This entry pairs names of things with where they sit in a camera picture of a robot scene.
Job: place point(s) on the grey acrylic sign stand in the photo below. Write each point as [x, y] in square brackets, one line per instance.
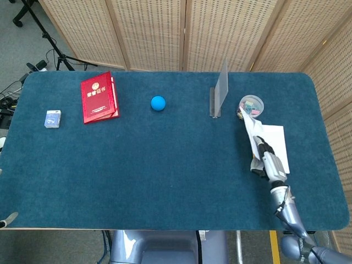
[219, 93]

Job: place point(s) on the white paper booklet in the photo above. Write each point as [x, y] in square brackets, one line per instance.
[275, 140]

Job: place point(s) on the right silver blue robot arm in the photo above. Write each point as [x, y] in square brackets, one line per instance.
[297, 220]

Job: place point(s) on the woven folding screen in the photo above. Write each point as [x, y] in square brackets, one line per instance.
[220, 33]

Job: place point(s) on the blue ball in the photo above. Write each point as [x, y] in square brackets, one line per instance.
[158, 103]

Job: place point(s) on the black tripod stand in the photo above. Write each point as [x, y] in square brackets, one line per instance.
[52, 44]

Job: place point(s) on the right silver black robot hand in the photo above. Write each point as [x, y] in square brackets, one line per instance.
[270, 162]

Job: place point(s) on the dark blue table mat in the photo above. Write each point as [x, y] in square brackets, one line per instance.
[137, 170]

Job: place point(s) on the white power adapter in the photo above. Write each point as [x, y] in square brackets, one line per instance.
[41, 65]

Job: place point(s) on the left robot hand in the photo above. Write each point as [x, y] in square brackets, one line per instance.
[7, 218]

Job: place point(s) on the blue grey robot torso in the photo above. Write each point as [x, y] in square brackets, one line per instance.
[167, 247]

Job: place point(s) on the clear round plastic container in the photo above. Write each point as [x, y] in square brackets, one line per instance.
[251, 105]

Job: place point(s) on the red certificate book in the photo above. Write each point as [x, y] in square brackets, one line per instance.
[99, 99]

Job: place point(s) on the blue playing card box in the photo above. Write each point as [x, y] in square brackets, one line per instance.
[52, 119]

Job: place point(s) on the black office chair base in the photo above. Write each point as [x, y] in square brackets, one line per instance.
[19, 13]

